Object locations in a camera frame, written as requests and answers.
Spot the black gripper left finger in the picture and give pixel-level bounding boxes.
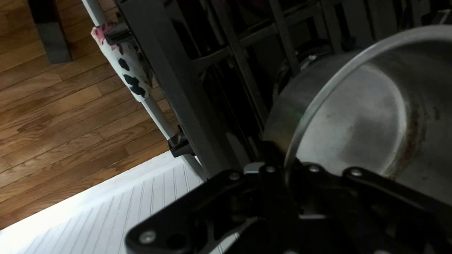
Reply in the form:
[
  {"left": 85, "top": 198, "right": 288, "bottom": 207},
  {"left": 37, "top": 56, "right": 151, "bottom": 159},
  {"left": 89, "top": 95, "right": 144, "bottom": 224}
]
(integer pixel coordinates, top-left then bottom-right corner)
[{"left": 124, "top": 160, "right": 308, "bottom": 254}]

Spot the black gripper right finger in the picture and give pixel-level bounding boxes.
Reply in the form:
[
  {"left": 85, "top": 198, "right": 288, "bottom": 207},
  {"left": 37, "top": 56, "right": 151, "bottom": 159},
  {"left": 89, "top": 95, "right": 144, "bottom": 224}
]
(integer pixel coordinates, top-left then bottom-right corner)
[{"left": 292, "top": 162, "right": 452, "bottom": 254}]

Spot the small silver saucepan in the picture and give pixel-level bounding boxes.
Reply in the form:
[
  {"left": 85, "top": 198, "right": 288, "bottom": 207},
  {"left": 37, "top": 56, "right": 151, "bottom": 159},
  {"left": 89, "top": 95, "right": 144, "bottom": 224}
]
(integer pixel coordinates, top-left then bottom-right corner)
[{"left": 260, "top": 23, "right": 452, "bottom": 208}]

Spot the floral kitchen towel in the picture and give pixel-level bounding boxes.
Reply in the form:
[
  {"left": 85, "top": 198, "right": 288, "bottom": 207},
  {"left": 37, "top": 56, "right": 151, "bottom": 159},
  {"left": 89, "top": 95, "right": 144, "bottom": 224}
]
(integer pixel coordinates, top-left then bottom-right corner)
[{"left": 90, "top": 23, "right": 158, "bottom": 101}]

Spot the dark furniture leg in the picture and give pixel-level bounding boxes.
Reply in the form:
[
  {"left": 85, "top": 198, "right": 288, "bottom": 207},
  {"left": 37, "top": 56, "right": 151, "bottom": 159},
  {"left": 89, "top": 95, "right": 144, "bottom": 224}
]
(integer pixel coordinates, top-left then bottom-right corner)
[{"left": 27, "top": 0, "right": 73, "bottom": 64}]

